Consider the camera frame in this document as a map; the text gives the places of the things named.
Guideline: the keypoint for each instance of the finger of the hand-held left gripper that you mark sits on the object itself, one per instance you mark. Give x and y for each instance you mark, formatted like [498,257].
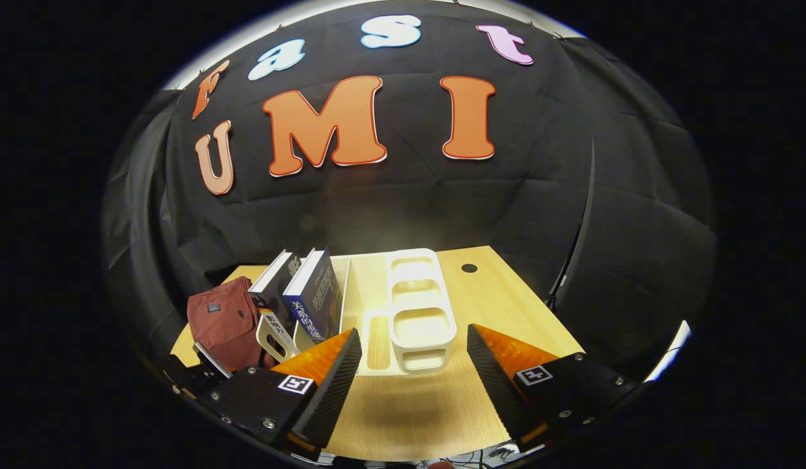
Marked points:
[194,378]

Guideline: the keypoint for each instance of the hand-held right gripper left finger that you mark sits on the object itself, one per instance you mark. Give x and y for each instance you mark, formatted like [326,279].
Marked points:
[334,391]

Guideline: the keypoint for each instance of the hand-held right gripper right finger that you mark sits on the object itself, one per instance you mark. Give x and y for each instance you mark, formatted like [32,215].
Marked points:
[494,384]

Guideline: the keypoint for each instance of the maroon schoolbag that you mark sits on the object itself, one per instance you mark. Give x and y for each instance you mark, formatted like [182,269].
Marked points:
[224,326]

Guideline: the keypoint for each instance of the blue book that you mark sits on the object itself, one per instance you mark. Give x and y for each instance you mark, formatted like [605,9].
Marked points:
[315,299]

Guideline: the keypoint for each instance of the white bookshelf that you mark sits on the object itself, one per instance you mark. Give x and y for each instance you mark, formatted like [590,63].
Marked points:
[364,293]

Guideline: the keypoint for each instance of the black portrait cover book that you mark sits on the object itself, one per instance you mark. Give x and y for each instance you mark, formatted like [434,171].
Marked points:
[276,286]

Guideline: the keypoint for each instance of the black stand pole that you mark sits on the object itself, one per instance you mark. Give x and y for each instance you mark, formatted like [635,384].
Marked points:
[582,228]

